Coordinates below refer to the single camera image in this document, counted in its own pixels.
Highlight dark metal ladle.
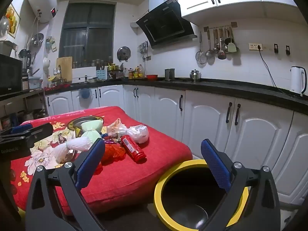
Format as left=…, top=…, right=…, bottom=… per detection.
left=217, top=29, right=227, bottom=60

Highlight pale green foam net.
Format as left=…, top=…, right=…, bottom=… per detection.
left=80, top=120, right=104, bottom=148

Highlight white electric kettle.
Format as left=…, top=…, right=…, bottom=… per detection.
left=290, top=66, right=307, bottom=97

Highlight metal pan lid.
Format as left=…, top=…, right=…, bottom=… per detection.
left=117, top=46, right=131, bottom=62

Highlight black range hood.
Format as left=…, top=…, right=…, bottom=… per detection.
left=136, top=0, right=198, bottom=49

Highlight dark storage shelf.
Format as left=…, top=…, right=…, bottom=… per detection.
left=0, top=89, right=47, bottom=131

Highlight hanging wall utensils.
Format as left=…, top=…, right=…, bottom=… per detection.
left=138, top=41, right=150, bottom=61

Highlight metal teapot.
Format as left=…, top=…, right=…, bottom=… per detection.
left=190, top=69, right=202, bottom=82

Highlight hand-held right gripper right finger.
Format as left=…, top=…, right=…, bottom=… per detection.
left=200, top=138, right=282, bottom=231

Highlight red floral blanket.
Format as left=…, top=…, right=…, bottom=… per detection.
left=10, top=106, right=193, bottom=216

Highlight white plastic bag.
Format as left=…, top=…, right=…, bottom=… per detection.
left=125, top=125, right=150, bottom=145

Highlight red plastic bottle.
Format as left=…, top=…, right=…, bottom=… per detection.
left=120, top=135, right=147, bottom=163

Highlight translucent beige plastic bag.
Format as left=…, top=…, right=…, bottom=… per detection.
left=106, top=118, right=128, bottom=137

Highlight spice rack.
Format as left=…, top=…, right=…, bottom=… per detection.
left=107, top=63, right=125, bottom=79

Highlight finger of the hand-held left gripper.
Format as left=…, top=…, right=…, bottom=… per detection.
left=0, top=123, right=33, bottom=139
left=24, top=123, right=54, bottom=148

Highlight black microwave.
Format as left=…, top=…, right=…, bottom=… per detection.
left=0, top=54, right=23, bottom=96

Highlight blender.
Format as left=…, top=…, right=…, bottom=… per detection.
left=19, top=49, right=32, bottom=74

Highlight row of windowsill jars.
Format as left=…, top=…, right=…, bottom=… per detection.
left=72, top=58, right=113, bottom=69

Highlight row of condiment bottles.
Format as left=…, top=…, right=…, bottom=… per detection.
left=128, top=64, right=147, bottom=79

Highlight orange mesh bag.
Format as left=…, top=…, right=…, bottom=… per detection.
left=94, top=144, right=127, bottom=175

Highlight white foam net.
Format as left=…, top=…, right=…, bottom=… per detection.
left=66, top=137, right=94, bottom=152
left=52, top=144, right=71, bottom=163

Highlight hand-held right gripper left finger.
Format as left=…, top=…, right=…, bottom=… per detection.
left=25, top=138, right=113, bottom=231

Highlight black power cable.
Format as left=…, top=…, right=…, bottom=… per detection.
left=257, top=44, right=301, bottom=97

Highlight wooden cutting board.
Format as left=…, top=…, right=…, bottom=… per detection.
left=56, top=56, right=73, bottom=82

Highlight light blue container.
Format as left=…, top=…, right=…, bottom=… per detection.
left=28, top=76, right=42, bottom=90

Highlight yellow round bin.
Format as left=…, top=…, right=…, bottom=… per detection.
left=153, top=159, right=250, bottom=230

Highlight red cloth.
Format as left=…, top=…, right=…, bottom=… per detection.
left=48, top=82, right=71, bottom=89

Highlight black countertop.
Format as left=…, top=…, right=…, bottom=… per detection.
left=44, top=76, right=308, bottom=115

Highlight glass pot lid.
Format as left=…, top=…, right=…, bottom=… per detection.
left=30, top=33, right=45, bottom=48

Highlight green spatula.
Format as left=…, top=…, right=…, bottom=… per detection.
left=227, top=28, right=239, bottom=54

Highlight fruit wall picture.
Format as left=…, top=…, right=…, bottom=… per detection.
left=5, top=3, right=19, bottom=39

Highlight dark window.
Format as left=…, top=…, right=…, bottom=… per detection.
left=59, top=1, right=117, bottom=67

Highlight white hanging ladle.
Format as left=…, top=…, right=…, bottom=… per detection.
left=43, top=57, right=51, bottom=75

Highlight yellow-rimmed metal plate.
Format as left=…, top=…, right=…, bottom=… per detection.
left=67, top=116, right=104, bottom=132

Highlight hanging cleaning cloths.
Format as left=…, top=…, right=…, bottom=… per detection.
left=46, top=37, right=58, bottom=53

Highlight slotted metal ladle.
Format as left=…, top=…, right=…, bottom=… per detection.
left=205, top=29, right=215, bottom=65

